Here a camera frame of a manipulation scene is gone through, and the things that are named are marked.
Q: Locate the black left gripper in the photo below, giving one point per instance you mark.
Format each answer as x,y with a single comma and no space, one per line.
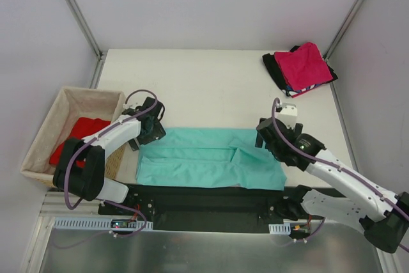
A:
151,135

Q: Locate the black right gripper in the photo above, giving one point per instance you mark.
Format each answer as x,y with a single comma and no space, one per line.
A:
266,137

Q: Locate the patterned t shirt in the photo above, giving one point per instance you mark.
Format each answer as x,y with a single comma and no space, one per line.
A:
290,92

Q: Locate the teal t shirt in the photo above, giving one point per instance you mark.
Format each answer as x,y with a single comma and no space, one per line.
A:
209,158

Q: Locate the pink t shirt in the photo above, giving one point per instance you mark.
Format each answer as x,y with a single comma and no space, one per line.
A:
304,67

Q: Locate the wicker basket with cloth liner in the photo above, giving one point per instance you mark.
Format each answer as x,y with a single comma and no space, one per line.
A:
70,104

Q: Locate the black t shirt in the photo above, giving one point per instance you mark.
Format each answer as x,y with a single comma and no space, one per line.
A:
275,72

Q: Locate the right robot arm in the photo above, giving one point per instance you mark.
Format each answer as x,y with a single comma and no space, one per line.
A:
377,213

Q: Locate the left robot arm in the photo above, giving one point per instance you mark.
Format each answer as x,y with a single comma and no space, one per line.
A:
81,167

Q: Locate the red t shirt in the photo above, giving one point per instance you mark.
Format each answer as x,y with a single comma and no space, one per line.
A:
83,127

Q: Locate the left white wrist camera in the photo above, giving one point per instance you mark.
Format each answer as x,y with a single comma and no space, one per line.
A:
127,106

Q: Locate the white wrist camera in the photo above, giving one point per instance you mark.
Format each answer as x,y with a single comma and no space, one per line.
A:
127,106
287,114

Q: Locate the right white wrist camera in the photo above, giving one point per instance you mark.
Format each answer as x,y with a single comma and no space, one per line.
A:
287,114

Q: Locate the aluminium frame post left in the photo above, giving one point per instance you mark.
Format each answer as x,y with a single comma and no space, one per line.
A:
84,27

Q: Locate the aluminium frame post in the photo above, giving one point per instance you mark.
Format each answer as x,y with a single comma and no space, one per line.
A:
348,20
84,27

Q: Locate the right white cable duct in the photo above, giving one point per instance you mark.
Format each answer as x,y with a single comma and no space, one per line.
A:
280,229

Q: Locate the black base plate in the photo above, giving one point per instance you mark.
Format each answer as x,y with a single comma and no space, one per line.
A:
218,210

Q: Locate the aluminium rail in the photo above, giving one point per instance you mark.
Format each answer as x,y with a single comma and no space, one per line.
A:
54,205

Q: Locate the aluminium frame post right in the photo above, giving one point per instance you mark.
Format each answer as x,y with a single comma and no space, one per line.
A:
348,20

